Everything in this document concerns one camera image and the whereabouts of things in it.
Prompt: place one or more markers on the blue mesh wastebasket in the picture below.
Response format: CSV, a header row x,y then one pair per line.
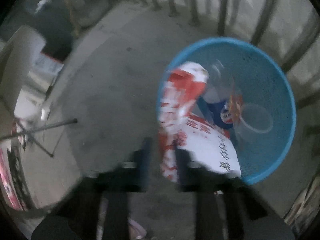
x,y
275,142

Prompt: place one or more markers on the red white plastic bag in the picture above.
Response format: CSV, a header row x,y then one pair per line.
x,y
212,152

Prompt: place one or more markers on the clear plastic bottle blue label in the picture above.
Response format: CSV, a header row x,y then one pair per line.
x,y
220,110

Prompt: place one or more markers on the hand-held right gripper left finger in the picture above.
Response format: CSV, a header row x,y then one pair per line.
x,y
143,167

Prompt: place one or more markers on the dark cabinet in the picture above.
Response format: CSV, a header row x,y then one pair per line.
x,y
57,37

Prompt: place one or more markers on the clear plastic cup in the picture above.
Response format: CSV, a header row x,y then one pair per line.
x,y
270,122

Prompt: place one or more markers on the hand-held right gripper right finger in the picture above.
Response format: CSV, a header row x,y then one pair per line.
x,y
181,172

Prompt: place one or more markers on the orange snack wrapper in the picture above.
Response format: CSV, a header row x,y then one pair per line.
x,y
236,105

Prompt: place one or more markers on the metal balcony railing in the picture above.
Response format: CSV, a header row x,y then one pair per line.
x,y
172,0

